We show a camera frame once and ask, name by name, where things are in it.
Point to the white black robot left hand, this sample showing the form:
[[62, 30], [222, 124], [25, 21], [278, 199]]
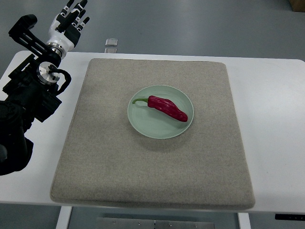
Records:
[[66, 28]]

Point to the red pepper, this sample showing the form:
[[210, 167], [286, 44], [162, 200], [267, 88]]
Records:
[[165, 106]]

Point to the black table control panel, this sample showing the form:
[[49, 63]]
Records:
[[292, 217]]

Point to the cardboard box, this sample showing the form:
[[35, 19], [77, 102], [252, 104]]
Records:
[[297, 5]]

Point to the white table leg right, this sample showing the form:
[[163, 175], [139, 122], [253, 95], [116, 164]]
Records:
[[244, 221]]

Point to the white table leg left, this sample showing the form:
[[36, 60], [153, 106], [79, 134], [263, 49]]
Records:
[[64, 217]]

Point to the beige felt mat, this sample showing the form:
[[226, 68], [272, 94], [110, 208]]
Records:
[[106, 162]]

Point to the light green plate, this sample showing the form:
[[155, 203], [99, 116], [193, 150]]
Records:
[[153, 123]]

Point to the white table leg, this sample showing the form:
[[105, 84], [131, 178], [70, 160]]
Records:
[[64, 217], [244, 221]]

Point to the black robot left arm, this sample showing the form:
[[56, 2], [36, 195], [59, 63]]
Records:
[[32, 94]]

